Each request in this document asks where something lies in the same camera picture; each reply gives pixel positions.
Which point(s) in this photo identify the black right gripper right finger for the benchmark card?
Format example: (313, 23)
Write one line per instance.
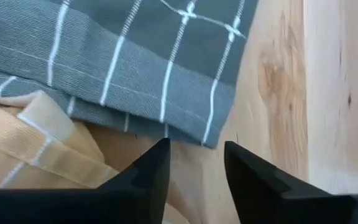
(291, 208)

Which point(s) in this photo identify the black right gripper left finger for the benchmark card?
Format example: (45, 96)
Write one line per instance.
(73, 207)

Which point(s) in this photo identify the orange checked towel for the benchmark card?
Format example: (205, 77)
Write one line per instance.
(26, 140)

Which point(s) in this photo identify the grey checked towel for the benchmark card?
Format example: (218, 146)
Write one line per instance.
(135, 62)

